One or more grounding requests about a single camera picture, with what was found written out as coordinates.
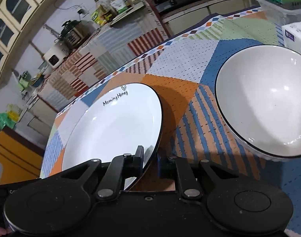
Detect white plate with black rim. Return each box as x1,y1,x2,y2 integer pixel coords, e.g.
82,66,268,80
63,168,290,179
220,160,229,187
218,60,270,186
62,82,164,191

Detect white ribbed bowl black rim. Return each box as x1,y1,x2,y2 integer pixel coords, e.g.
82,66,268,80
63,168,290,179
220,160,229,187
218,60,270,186
215,45,301,162

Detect colourful patchwork tablecloth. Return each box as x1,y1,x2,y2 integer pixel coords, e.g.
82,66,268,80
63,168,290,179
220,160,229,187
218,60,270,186
40,8,301,236

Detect yellow wooden cabinet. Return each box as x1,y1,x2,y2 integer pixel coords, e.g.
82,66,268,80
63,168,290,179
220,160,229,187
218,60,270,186
0,126,45,185

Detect patchwork counter cloth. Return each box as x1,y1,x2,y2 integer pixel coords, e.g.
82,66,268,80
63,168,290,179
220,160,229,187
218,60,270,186
38,0,169,112

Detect white small rice cooker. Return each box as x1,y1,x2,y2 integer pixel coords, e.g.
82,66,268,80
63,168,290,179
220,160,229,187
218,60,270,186
44,41,69,69

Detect black electric pressure cooker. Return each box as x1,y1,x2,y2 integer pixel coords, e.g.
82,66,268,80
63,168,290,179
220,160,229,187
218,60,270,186
59,20,83,49

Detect cooking oil bottle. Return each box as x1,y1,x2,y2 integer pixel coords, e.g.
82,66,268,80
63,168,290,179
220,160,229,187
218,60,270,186
91,0,116,27

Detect white tissue pack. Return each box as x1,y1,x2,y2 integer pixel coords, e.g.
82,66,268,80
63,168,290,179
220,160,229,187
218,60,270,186
281,22,301,54

